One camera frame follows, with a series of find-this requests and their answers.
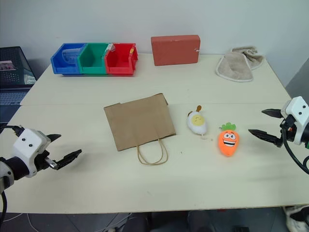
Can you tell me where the orange carrot plush toy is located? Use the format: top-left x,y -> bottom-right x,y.
217,122 -> 240,158

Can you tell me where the clear plastic cup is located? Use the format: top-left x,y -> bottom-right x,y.
61,47 -> 82,66

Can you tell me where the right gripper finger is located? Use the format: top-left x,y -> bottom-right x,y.
248,129 -> 282,148
261,108 -> 282,119

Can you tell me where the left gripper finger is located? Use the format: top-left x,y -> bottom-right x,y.
56,149 -> 83,171
47,133 -> 62,144

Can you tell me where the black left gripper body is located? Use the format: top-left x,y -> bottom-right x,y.
34,149 -> 59,173

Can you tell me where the dark laptop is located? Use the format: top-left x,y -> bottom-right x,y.
0,46 -> 37,106

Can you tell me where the red-brown rectangular box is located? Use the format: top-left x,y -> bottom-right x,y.
151,34 -> 201,67

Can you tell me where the green plastic storage bin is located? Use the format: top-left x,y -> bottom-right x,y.
77,42 -> 111,75

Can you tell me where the beige towel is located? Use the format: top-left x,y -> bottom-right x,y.
215,45 -> 265,84

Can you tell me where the brown paper bag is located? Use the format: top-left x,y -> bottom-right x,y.
103,93 -> 177,166

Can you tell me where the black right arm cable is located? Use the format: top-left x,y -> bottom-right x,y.
281,127 -> 309,175

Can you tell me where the white egg plush toy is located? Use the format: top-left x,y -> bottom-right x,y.
185,104 -> 213,141

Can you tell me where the white shoe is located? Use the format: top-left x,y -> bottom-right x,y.
285,205 -> 309,232

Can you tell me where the blue plastic storage bin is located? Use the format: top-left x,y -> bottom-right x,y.
50,43 -> 88,76

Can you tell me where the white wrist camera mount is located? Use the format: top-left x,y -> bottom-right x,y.
281,96 -> 309,146
12,128 -> 52,178

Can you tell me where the clear plastic wrapper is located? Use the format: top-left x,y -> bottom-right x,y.
104,43 -> 116,56

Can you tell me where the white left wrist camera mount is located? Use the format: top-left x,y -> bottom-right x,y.
12,128 -> 52,178

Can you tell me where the thin white cable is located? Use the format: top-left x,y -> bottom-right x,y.
26,213 -> 34,232

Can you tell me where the red plastic storage bin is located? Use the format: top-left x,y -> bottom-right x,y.
104,43 -> 139,76

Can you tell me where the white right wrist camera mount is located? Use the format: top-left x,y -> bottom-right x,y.
281,96 -> 309,146

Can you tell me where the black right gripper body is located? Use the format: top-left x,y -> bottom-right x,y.
278,115 -> 297,144

